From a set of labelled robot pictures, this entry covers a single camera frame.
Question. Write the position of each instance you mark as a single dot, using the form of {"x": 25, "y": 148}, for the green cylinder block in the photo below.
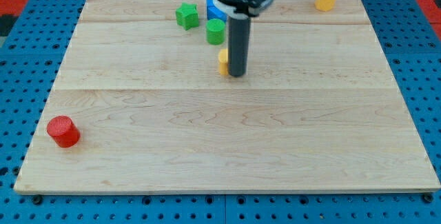
{"x": 215, "y": 31}

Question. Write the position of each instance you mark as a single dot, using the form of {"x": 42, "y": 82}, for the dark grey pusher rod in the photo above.
{"x": 238, "y": 43}

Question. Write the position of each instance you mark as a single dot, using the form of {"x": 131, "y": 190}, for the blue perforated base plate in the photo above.
{"x": 30, "y": 60}

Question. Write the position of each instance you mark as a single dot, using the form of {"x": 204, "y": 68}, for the yellow block behind rod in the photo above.
{"x": 223, "y": 62}

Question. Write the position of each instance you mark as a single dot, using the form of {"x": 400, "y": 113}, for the wooden board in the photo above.
{"x": 318, "y": 112}

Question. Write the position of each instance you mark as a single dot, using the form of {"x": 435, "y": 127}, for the blue block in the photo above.
{"x": 213, "y": 12}

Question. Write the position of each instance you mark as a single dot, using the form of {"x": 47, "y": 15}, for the green star block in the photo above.
{"x": 187, "y": 16}

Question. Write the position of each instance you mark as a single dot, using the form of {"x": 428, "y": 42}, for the red cylinder block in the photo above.
{"x": 63, "y": 131}

